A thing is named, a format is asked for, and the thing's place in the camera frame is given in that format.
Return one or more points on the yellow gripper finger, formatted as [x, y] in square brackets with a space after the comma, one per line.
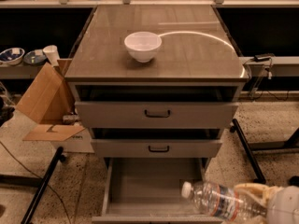
[261, 193]

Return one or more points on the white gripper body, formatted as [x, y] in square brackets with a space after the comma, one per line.
[285, 206]

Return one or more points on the clear plastic water bottle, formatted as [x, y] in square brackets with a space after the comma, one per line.
[231, 205]

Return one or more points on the grey drawer cabinet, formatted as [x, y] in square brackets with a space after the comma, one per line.
[195, 50]

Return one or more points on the grey bottom drawer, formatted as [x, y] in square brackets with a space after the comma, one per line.
[148, 191]

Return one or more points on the grey drawer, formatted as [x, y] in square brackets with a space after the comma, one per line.
[148, 191]
[155, 143]
[156, 107]

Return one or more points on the grey middle drawer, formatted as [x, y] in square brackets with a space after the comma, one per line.
[155, 143]

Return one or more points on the grey top drawer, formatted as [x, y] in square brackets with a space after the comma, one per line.
[156, 107]

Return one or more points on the black right stand leg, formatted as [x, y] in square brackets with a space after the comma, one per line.
[236, 128]

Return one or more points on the black stand leg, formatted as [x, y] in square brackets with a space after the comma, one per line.
[58, 156]
[236, 128]

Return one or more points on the black power adapter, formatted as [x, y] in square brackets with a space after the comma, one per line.
[263, 57]

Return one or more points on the white box under cardboard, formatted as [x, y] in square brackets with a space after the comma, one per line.
[79, 142]

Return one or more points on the white ceramic bowl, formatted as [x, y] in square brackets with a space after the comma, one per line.
[143, 46]

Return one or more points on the black left stand leg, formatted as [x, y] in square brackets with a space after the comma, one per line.
[58, 156]

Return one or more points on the brown cardboard box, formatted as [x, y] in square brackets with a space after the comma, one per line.
[45, 102]

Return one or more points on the white paper cup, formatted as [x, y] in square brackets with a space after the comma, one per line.
[52, 54]

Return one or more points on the blue patterned plate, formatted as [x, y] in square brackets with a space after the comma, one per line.
[35, 57]

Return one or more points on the blue patterned bowl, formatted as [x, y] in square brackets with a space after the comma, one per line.
[12, 56]

